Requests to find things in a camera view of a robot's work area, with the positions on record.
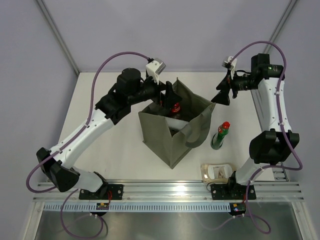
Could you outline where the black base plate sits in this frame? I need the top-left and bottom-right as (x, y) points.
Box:
(78, 183), (124, 200)
(210, 183), (257, 200)

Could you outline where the aluminium front rail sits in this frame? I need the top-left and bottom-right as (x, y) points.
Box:
(32, 178), (305, 204)

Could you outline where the red dish soap bottle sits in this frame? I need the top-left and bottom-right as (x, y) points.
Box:
(170, 102), (181, 119)

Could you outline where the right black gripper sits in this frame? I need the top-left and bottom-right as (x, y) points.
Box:
(211, 69), (259, 106)

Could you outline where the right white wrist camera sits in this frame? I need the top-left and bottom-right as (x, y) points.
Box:
(222, 56), (237, 79)

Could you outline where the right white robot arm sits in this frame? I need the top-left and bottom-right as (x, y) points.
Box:
(210, 53), (300, 200)

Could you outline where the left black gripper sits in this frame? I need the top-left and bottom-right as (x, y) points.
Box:
(127, 73), (182, 110)

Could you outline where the clear beige refill pouch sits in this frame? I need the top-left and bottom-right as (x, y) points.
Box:
(200, 163), (236, 184)

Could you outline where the olive green canvas bag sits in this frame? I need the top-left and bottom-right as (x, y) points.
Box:
(138, 79), (216, 169)

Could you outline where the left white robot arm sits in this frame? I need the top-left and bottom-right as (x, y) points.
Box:
(36, 68), (182, 200)

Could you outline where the left aluminium frame post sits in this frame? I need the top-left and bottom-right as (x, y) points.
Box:
(33, 0), (81, 77)

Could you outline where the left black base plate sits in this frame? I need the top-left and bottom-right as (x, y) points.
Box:
(78, 183), (124, 200)

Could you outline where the right aluminium frame post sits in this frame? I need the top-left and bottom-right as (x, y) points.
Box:
(269, 0), (300, 44)

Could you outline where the aluminium frame post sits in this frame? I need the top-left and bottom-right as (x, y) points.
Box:
(33, 0), (81, 77)
(269, 0), (300, 44)

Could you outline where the white bottle black cap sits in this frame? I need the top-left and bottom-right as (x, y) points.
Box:
(165, 117), (189, 131)

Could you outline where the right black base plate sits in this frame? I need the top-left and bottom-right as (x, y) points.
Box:
(210, 183), (257, 200)

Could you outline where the green bottle red cap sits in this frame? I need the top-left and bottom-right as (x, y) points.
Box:
(210, 121), (230, 150)

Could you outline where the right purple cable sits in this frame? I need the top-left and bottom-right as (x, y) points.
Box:
(199, 40), (303, 234)

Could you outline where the white slotted cable duct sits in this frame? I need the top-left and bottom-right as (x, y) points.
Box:
(43, 202), (231, 213)

